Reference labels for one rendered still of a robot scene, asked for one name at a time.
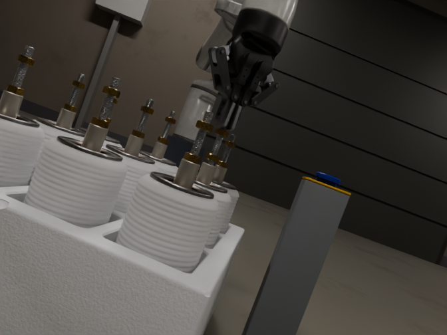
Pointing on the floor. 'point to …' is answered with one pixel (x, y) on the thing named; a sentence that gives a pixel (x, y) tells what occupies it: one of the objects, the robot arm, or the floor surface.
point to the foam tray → (98, 278)
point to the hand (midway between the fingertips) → (228, 115)
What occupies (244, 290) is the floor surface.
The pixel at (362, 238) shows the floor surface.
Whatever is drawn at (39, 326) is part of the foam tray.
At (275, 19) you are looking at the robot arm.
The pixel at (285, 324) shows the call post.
